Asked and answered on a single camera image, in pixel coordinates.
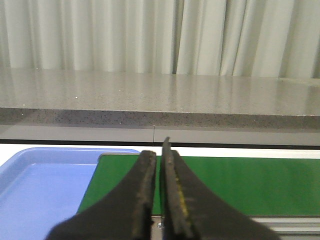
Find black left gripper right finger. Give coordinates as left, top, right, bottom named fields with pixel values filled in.
left=161, top=137, right=280, bottom=240

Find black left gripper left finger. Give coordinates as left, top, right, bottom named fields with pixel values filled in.
left=46, top=150, right=157, bottom=240

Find green conveyor belt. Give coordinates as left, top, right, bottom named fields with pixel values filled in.
left=77, top=154, right=320, bottom=216

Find blue plastic tray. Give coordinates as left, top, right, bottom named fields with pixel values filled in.
left=0, top=147, right=138, bottom=240

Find grey panel under counter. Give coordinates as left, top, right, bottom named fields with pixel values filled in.
left=0, top=124, right=320, bottom=146

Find grey speckled stone counter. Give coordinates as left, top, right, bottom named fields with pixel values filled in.
left=0, top=68, right=320, bottom=131

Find white pleated curtain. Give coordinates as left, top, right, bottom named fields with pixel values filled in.
left=0, top=0, right=320, bottom=78

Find aluminium conveyor frame rail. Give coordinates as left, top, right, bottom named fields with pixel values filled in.
left=148, top=214, right=320, bottom=240

